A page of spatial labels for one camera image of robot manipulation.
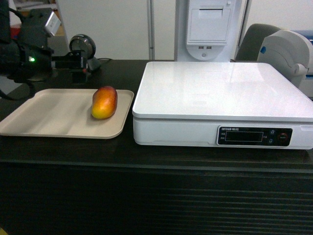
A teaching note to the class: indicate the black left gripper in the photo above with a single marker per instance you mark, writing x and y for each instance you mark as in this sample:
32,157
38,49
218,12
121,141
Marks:
36,55

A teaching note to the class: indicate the dark red mango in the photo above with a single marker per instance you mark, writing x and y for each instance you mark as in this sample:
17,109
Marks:
104,102

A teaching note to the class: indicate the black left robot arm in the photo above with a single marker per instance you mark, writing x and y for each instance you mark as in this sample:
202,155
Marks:
10,23

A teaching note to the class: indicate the black checkout counter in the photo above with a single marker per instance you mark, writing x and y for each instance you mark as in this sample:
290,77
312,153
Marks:
76,186

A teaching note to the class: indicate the white checkout scale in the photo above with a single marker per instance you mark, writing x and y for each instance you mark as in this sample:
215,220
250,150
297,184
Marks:
248,105

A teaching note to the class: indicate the black barcode scanner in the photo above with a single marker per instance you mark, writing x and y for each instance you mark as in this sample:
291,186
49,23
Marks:
87,45

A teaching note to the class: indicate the beige plastic tray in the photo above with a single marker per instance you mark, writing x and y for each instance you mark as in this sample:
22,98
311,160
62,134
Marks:
65,113

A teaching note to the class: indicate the grey vertical pole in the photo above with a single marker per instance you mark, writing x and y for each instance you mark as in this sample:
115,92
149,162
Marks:
151,29

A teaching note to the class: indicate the grey office chair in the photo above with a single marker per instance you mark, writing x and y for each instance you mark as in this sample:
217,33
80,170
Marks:
252,41

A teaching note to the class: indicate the white label printer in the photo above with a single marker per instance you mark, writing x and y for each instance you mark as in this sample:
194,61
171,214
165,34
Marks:
291,54

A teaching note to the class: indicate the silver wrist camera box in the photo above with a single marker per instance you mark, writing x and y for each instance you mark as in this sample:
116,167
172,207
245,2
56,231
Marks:
52,24

